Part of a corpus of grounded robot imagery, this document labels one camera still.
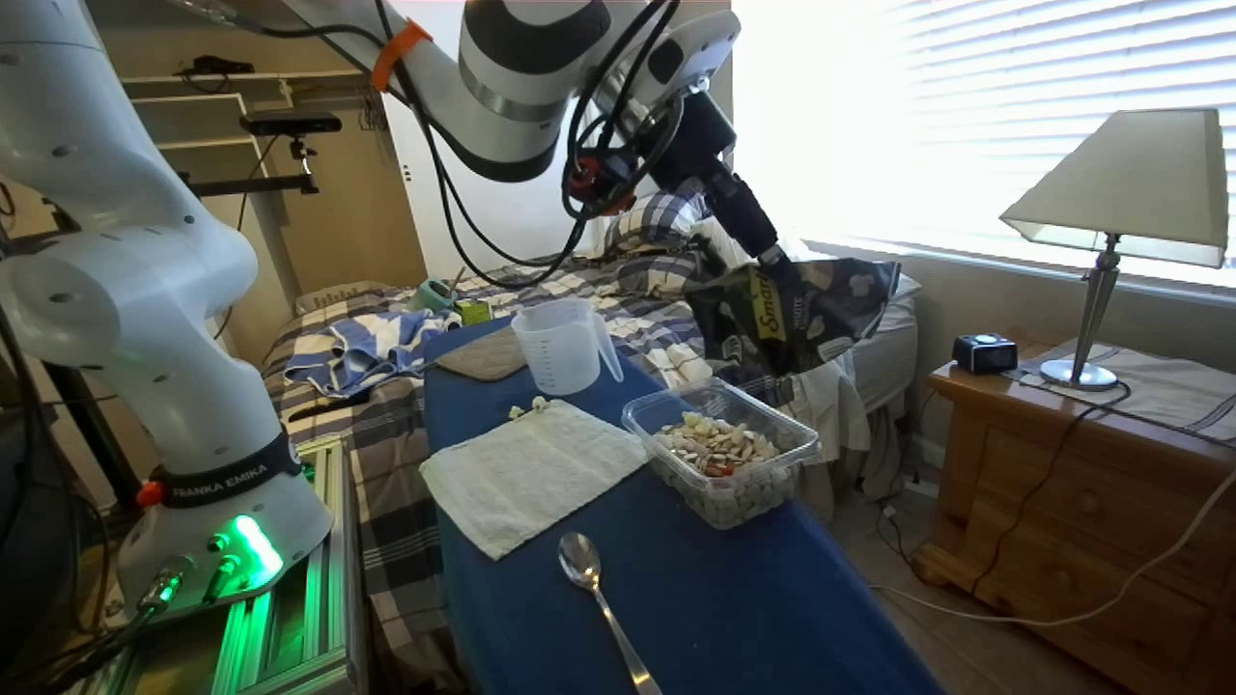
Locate white closet shelf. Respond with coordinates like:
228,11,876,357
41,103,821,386
112,61,391,210

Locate beige quilted pot holder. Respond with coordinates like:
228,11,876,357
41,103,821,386
430,323,533,386

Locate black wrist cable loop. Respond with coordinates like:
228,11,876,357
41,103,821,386
382,0,686,292

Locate table lamp with cream shade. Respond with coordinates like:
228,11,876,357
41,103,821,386
995,103,1230,395

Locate metal spoon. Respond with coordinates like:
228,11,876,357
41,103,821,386
551,529,668,695

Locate white power cable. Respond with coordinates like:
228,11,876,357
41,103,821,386
884,461,1236,632

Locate white window blinds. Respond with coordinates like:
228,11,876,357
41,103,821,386
728,0,1236,292

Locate blue ironing board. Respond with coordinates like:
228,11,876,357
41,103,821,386
421,312,949,695

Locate white cloth towel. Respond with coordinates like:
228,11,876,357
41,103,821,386
416,397,651,563

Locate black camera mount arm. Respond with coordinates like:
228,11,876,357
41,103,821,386
176,107,349,201

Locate papers on nightstand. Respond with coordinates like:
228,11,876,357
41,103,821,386
1027,339,1236,448

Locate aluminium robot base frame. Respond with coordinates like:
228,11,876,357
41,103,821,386
72,435,372,695

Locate blue crumpled garment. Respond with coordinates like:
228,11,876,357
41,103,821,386
280,307,457,402

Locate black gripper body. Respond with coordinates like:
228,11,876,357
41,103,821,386
647,90,746,210

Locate clear plastic measuring cup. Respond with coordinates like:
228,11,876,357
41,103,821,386
509,296,628,397

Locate wooden nightstand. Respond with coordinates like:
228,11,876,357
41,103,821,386
911,339,1236,695

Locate small black clock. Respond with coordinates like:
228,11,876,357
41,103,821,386
949,328,1019,377

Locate clear rectangular plastic container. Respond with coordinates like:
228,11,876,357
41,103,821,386
618,374,826,534

